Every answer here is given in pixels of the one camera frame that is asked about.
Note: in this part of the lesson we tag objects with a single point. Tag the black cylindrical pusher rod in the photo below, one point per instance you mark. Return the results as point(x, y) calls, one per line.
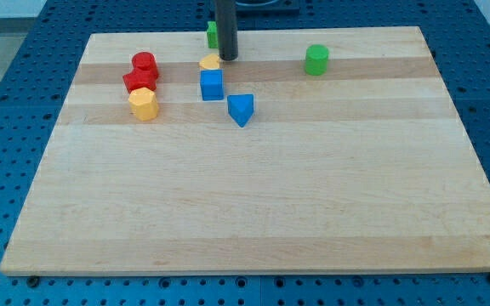
point(225, 18)

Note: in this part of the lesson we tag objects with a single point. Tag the wooden board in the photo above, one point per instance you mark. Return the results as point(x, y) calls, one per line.
point(365, 169)

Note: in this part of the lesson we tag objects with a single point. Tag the yellow heart block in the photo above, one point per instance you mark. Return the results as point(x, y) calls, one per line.
point(210, 62)

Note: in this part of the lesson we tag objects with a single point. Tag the blue cube block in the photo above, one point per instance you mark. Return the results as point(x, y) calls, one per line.
point(212, 85)

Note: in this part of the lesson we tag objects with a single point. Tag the green block behind rod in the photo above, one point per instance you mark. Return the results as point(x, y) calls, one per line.
point(212, 35)

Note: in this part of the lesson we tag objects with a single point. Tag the red cylinder block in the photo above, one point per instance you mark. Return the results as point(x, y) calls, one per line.
point(145, 61)

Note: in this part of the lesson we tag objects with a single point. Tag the green cylinder block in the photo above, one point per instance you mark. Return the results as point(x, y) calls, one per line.
point(316, 59)

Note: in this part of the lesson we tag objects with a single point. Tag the yellow hexagon block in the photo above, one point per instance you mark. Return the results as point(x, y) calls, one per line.
point(143, 104)

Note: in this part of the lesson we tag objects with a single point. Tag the blue triangle block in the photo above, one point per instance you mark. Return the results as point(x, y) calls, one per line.
point(241, 108)

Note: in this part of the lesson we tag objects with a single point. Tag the red star block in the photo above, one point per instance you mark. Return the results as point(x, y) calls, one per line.
point(138, 78)

